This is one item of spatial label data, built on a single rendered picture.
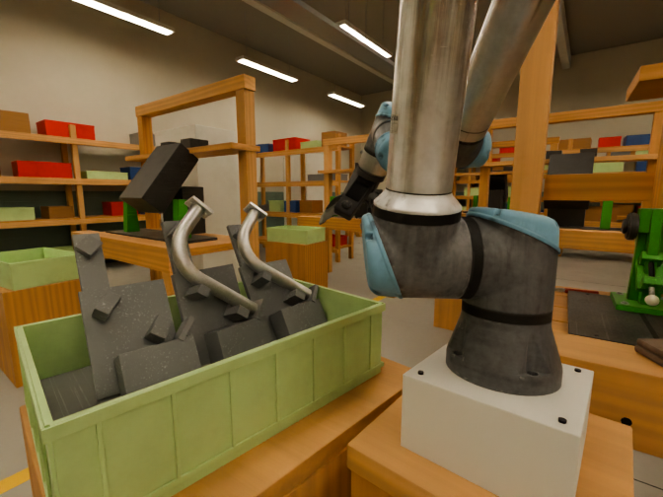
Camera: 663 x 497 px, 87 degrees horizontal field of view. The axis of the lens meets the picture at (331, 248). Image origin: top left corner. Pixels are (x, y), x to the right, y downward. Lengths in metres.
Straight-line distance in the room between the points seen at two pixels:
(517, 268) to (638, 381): 0.41
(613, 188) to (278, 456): 1.27
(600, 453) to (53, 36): 7.48
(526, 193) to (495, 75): 0.80
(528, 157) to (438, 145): 0.96
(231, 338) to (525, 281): 0.56
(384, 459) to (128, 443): 0.33
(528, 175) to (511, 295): 0.92
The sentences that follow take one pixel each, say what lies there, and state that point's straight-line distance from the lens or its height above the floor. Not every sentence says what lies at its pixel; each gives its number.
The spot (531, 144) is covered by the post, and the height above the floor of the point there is 1.37.
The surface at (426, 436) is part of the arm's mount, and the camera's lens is 0.55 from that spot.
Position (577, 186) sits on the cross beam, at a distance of 1.47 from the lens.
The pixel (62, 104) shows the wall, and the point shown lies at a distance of 7.22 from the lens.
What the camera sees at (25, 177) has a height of 1.43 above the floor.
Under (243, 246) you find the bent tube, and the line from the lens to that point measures 0.88.
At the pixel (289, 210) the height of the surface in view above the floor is 0.88.
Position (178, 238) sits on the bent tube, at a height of 1.12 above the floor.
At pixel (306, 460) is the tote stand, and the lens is 0.65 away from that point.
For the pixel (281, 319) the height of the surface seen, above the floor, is 0.91.
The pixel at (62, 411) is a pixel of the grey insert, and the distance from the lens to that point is 0.79.
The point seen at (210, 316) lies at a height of 0.94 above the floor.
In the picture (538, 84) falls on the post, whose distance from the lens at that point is 1.42.
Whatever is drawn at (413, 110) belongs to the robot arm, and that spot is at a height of 1.30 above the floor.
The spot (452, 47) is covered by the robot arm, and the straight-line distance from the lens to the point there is 0.45.
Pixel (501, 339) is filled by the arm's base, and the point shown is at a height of 1.02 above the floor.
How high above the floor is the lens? 1.21
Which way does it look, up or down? 9 degrees down
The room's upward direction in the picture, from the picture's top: straight up
